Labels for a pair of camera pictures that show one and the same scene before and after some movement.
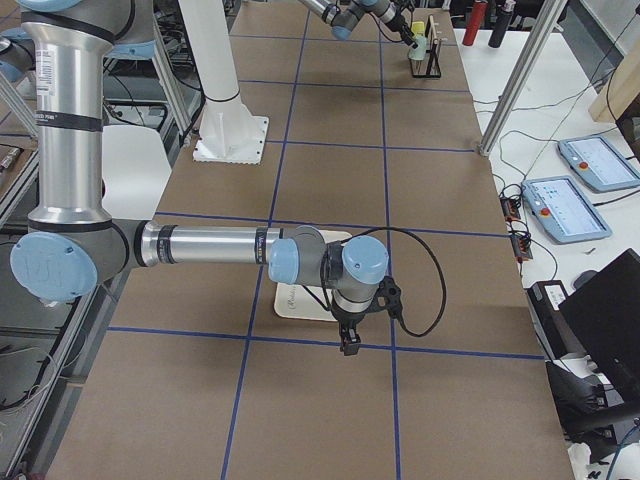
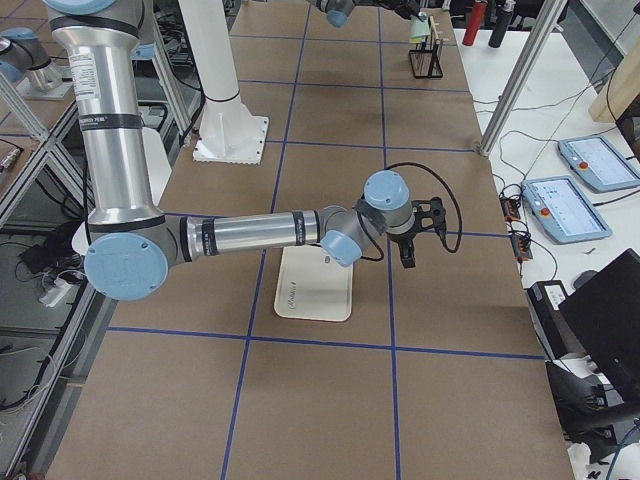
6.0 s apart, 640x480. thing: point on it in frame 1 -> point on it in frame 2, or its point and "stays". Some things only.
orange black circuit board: x=510 y=207 stays
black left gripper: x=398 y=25 -> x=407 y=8
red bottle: x=475 y=19 stays
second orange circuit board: x=521 y=245 stays
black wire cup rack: x=433 y=50 stays
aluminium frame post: x=522 y=76 stays
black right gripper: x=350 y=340 -> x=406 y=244
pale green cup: x=418 y=53 -> x=419 y=27
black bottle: x=503 y=21 stays
